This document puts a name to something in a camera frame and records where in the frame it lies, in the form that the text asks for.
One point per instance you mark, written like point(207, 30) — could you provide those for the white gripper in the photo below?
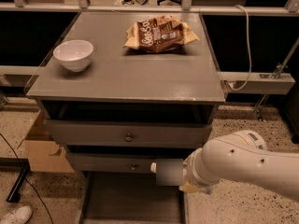
point(191, 171)

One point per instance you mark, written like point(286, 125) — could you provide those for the blue plastic water bottle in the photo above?
point(169, 172)

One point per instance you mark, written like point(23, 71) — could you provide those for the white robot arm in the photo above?
point(242, 157)

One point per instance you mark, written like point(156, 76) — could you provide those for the grey top drawer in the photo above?
point(118, 134)

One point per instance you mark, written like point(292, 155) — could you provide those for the grey drawer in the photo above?
point(118, 134)
point(134, 164)
point(123, 198)

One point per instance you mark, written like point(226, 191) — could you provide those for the grey bottom drawer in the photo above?
point(123, 198)

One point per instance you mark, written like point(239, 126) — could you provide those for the grey middle drawer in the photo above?
point(134, 164)

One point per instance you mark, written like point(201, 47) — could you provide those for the grey drawer cabinet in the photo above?
point(181, 87)

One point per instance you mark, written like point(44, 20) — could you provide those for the cardboard box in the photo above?
point(43, 153)

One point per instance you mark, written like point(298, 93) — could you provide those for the brown snack chip bag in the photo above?
point(159, 34)

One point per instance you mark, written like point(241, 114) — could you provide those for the white sneaker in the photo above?
point(18, 216)

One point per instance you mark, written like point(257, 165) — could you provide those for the white ceramic bowl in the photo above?
point(74, 55)

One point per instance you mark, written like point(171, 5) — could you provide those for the black metal floor bar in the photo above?
point(14, 195)

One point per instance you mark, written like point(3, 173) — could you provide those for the metal rail frame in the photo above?
point(30, 28)

